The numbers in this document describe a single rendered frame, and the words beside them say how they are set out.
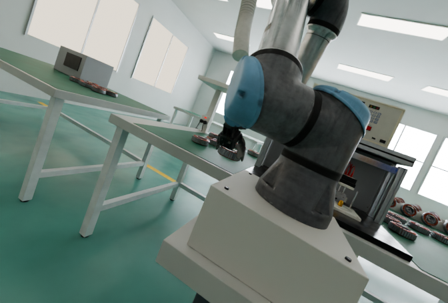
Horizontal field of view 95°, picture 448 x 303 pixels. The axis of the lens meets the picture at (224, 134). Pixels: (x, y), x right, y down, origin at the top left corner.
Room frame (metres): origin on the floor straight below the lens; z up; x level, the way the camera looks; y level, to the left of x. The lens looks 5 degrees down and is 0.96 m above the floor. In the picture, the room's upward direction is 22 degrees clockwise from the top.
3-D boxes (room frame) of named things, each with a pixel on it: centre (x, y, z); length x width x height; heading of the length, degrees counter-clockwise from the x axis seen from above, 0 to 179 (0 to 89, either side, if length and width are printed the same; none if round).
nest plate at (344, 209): (0.94, -0.62, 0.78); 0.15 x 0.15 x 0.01; 70
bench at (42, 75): (1.99, 1.66, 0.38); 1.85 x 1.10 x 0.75; 70
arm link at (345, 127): (0.41, -0.18, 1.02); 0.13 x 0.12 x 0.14; 99
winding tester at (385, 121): (1.28, -0.63, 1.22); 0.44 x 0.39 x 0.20; 70
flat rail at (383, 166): (1.07, -0.54, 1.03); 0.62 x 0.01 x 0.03; 70
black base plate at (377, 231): (1.00, -0.51, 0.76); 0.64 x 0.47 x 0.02; 70
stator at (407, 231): (1.02, -1.01, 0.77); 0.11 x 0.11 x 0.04
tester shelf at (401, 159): (1.28, -0.61, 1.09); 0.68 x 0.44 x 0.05; 70
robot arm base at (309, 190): (0.41, -0.18, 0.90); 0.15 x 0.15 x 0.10
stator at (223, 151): (0.94, -0.06, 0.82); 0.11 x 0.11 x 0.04
